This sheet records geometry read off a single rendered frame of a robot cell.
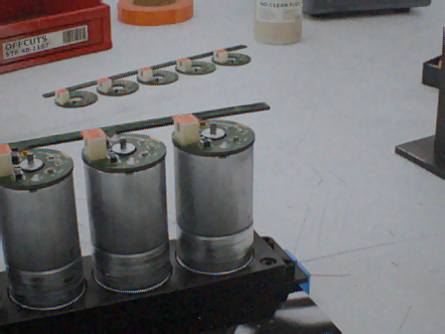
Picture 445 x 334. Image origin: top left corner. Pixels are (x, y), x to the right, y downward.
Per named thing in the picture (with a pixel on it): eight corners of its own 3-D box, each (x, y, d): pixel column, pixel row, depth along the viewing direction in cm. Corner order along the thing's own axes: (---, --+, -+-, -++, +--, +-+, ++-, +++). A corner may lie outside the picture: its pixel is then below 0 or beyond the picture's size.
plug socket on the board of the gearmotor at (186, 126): (208, 141, 24) (207, 120, 24) (180, 146, 24) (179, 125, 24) (198, 132, 25) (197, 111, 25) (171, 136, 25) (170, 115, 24)
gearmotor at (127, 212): (183, 306, 25) (177, 156, 23) (107, 322, 25) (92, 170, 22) (157, 268, 27) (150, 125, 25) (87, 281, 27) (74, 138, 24)
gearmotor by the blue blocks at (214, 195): (264, 287, 26) (267, 140, 24) (193, 304, 25) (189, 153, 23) (234, 251, 28) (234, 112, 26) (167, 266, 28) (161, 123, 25)
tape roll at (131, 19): (100, 20, 62) (100, 5, 61) (148, 3, 66) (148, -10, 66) (163, 29, 59) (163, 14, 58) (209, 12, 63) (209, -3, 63)
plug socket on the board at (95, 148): (115, 157, 23) (114, 135, 23) (87, 162, 23) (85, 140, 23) (108, 147, 24) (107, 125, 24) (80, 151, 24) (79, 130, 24)
